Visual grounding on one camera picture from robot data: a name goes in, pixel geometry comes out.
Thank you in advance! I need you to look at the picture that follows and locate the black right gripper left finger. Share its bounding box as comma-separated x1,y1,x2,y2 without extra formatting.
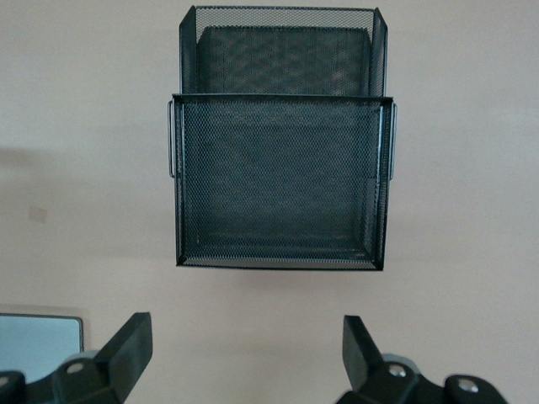
50,311,153,404

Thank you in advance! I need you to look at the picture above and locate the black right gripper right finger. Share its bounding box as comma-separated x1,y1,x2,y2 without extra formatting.
342,314,424,404

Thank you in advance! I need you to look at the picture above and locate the black mesh two-tier tray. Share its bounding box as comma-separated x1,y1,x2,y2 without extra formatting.
163,4,398,272

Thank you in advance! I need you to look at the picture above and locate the silver closed laptop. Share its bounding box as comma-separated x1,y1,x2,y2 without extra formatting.
0,312,84,368

